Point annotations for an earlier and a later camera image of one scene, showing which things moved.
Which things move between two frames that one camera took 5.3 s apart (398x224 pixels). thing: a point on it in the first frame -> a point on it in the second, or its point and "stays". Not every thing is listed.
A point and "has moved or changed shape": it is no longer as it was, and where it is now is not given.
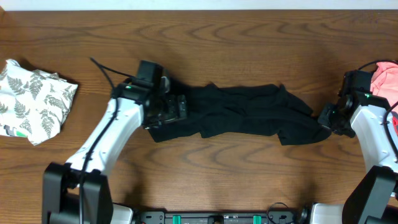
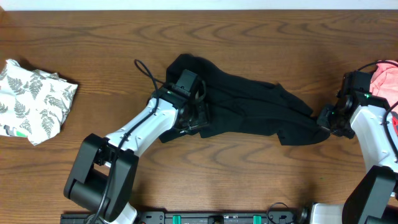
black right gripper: (323, 120) stays
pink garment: (384, 82) stays
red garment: (395, 119) stays
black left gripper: (173, 113) -> (203, 119)
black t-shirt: (261, 109) has moved or changed shape
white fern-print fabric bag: (33, 103) stays
